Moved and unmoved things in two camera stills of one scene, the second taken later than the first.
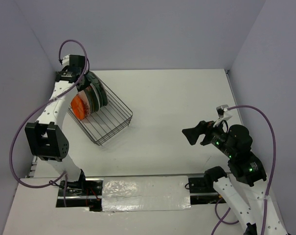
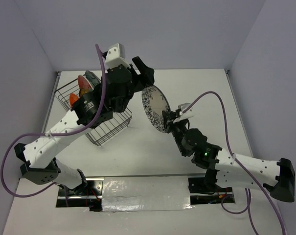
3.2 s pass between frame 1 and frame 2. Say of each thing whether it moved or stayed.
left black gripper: moved
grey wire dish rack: stayed
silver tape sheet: stayed
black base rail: stayed
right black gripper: moved
